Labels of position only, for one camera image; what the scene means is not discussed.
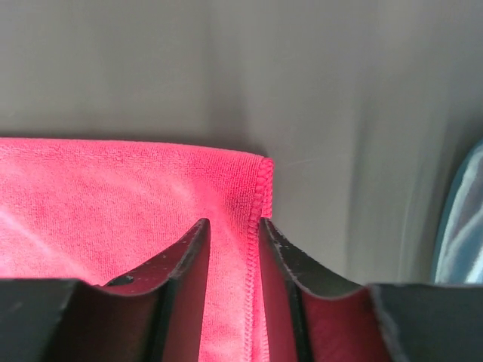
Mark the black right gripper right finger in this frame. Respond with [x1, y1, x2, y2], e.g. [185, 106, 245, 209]
[259, 218, 482, 361]

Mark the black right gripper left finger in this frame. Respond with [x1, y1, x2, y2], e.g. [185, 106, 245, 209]
[1, 219, 210, 361]

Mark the pink towel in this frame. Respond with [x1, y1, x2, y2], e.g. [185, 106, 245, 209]
[1, 138, 273, 361]

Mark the translucent blue plastic container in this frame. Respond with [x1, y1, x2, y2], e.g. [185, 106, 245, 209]
[431, 142, 482, 284]

